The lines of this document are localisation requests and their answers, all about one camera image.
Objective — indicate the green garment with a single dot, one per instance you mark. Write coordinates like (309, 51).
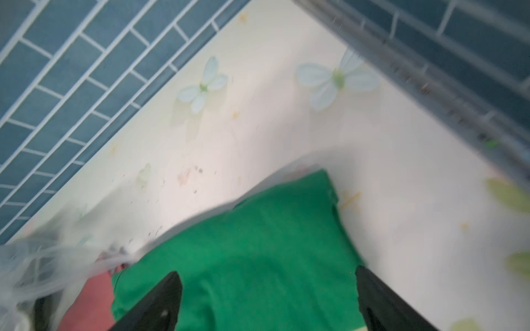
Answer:
(279, 260)

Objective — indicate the clear plastic vacuum bag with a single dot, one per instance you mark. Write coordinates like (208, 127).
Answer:
(37, 267)

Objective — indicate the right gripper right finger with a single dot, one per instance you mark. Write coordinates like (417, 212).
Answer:
(383, 309)

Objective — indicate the floral table mat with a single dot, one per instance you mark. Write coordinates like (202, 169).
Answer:
(413, 194)

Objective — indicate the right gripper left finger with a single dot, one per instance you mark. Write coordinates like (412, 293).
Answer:
(158, 310)

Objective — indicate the red garment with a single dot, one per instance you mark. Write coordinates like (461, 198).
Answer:
(92, 308)

